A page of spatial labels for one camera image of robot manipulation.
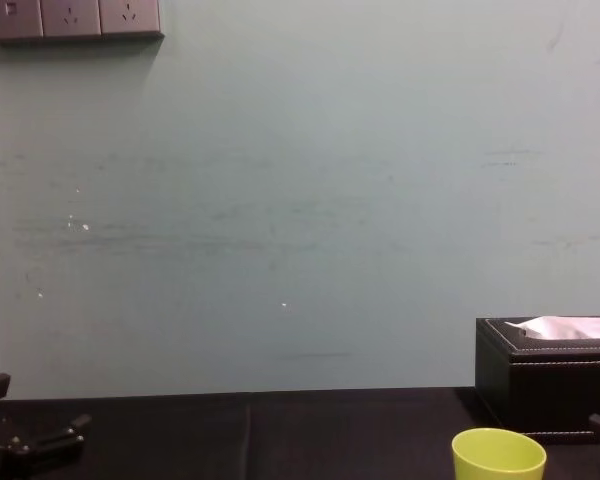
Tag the black leather tissue box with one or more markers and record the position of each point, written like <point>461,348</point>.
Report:
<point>540,390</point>

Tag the white paper tissue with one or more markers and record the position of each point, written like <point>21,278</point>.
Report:
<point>575,327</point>

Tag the green plastic cup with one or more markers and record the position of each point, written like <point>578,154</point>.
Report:
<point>495,457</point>

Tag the black table cloth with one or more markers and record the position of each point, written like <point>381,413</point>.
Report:
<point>260,435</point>

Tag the grey wall socket panel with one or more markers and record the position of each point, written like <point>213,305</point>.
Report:
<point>72,17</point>

